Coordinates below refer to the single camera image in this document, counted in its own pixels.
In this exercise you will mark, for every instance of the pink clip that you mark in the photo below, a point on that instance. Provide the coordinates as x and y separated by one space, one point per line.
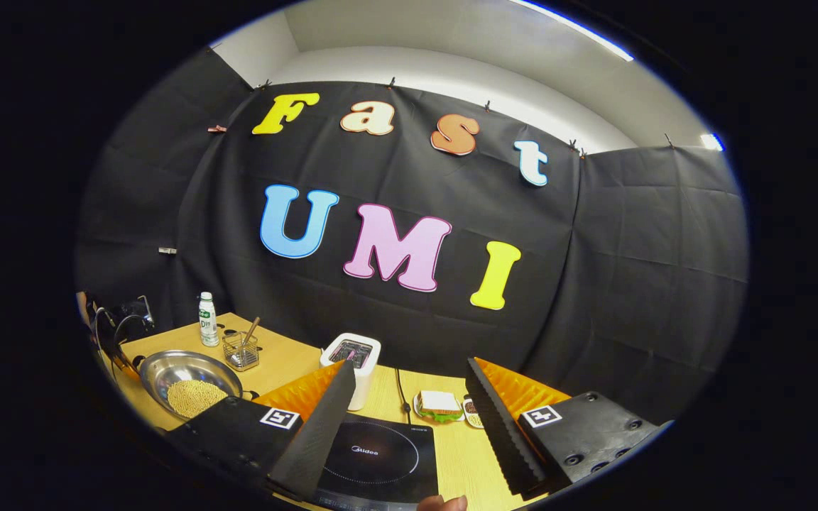
217 129

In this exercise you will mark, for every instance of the sandwich on white plate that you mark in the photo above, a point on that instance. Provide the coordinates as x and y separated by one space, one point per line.
439 404

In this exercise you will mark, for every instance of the divided dish of seasonings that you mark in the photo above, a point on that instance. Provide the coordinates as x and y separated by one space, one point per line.
473 415

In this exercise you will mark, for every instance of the white drink bottle green label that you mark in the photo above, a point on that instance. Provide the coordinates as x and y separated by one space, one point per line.
208 323

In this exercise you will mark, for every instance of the white toaster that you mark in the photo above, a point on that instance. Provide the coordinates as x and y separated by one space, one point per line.
356 355

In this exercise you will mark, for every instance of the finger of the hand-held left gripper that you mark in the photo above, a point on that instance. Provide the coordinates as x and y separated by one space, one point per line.
127 364

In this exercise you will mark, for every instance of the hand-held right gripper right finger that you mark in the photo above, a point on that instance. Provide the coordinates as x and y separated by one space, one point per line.
498 426

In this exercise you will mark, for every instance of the pile of soybeans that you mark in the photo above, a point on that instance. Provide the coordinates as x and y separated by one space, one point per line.
196 397

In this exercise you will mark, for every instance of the black induction cooktop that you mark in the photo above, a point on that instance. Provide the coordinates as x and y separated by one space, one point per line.
380 454

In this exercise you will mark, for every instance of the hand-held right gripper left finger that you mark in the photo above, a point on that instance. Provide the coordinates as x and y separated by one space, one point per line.
320 433

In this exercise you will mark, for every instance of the ceiling light panel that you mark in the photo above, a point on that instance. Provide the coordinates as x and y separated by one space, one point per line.
712 142

